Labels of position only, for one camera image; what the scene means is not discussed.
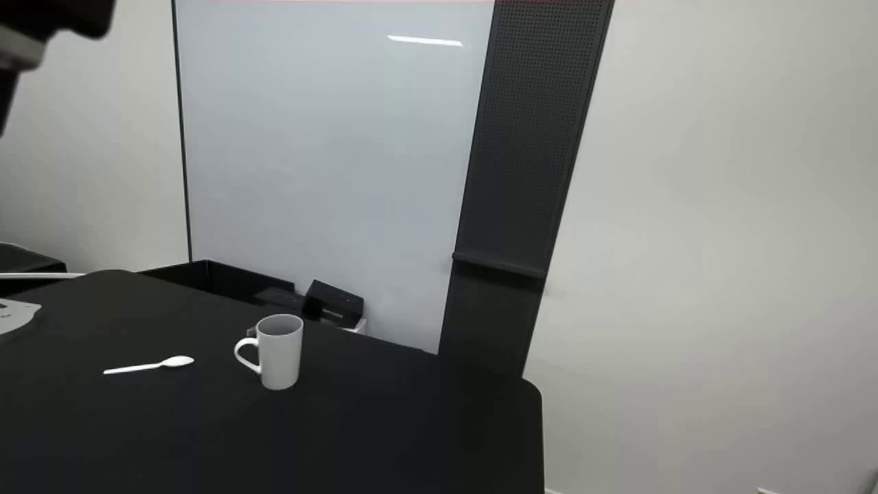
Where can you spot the white ceramic cup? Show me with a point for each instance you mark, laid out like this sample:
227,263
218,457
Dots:
280,355

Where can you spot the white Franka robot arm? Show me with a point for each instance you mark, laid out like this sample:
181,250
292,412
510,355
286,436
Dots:
35,22

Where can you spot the white whiteboard panel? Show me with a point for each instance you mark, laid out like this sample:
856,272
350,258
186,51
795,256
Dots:
329,165

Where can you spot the small black box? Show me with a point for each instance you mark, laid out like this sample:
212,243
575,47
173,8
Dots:
329,298

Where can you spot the dark grey partition panel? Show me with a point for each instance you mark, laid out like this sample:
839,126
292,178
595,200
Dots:
522,165

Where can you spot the silver metal mounting plate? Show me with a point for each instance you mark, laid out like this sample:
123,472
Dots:
13,315

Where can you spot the white plastic spoon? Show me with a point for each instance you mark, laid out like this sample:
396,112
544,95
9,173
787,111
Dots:
151,366

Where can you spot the dark side desk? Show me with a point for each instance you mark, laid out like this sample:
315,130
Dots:
22,258

